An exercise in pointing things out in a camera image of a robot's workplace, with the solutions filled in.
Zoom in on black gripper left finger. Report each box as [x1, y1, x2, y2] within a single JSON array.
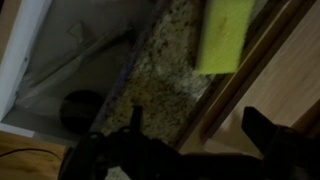
[[129, 104, 146, 133]]

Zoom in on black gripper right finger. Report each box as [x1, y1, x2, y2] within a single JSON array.
[[241, 105, 284, 158]]

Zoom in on yellow-green sponge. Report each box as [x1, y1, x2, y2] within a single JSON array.
[[194, 0, 257, 75]]

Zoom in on open wooden drawer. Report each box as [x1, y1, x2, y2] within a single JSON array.
[[0, 0, 168, 144]]

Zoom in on large wooden cutting board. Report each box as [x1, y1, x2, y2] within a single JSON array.
[[173, 0, 316, 154]]

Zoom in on black round object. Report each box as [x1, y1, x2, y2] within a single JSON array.
[[59, 89, 106, 136]]

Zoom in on thin dark cable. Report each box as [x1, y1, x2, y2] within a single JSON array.
[[0, 147, 63, 160]]

